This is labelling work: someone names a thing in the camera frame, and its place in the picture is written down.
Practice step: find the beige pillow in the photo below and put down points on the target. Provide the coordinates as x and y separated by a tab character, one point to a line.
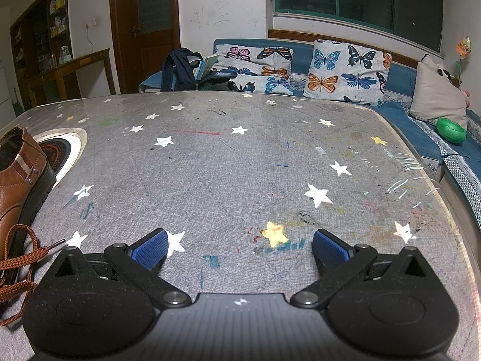
437	97

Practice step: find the wooden side table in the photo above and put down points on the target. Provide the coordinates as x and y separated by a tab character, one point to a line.
75	66

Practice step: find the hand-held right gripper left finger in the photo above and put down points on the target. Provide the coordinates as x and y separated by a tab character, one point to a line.
150	250

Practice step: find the dark blue backpack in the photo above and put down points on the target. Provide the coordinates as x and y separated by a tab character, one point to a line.
180	69

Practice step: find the green broom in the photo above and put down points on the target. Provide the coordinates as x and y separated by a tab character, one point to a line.
15	103

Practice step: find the pink toy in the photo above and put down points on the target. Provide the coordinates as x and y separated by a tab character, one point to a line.
468	99

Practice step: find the brown leather shoe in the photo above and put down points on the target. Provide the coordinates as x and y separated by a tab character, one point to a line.
15	191

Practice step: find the round black induction hob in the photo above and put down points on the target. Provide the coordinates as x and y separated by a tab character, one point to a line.
60	154

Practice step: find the panda plush toy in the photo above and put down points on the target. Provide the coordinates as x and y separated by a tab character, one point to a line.
445	71

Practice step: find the book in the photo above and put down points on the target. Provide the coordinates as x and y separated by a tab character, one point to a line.
207	66

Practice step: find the glass pitcher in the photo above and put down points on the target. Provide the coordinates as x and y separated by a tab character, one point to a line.
65	55

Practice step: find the white fridge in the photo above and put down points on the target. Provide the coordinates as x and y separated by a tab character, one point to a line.
4	86

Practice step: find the square butterfly print cushion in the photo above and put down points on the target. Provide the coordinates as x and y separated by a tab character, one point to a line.
345	71

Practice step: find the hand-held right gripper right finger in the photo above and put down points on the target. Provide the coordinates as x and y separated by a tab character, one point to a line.
330	250

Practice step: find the green ball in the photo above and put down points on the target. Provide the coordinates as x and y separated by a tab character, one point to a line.
451	129

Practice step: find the brown wooden door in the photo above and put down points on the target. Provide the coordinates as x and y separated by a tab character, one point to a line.
150	64

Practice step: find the orange headed doll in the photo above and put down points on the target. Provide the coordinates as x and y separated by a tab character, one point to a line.
464	47

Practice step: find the white wall socket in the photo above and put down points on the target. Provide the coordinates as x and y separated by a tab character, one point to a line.
91	23

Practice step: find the long butterfly print cushion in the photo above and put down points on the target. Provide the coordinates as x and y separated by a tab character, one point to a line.
259	64

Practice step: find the dark wooden shelf cabinet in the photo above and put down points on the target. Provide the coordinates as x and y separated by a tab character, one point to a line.
41	34

